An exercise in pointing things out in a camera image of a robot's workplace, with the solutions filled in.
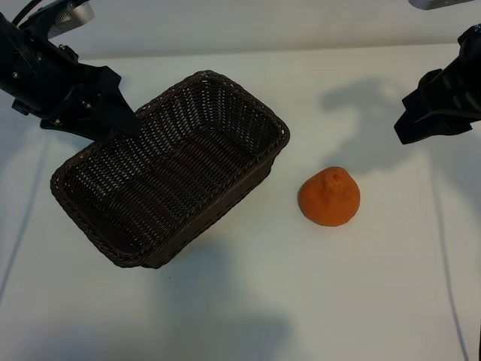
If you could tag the orange with knobby top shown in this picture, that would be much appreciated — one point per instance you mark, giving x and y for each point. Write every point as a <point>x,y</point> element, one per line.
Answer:
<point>328,199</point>

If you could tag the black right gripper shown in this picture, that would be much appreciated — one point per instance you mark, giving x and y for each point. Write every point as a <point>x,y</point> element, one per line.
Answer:
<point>467,75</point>

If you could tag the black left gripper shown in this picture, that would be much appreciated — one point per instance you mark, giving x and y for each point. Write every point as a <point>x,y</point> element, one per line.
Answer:
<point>37,75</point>

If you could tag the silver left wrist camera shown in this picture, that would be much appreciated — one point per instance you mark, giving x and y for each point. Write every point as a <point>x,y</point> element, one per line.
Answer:
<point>71,15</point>

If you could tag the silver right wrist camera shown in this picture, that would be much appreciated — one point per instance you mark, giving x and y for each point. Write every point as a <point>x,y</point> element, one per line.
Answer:
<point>432,3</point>

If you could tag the dark brown wicker basket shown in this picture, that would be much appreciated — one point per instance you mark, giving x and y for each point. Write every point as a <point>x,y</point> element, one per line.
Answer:
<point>169,180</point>

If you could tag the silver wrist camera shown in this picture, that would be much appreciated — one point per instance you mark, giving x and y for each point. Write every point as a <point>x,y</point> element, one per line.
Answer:
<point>71,15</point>
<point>432,3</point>

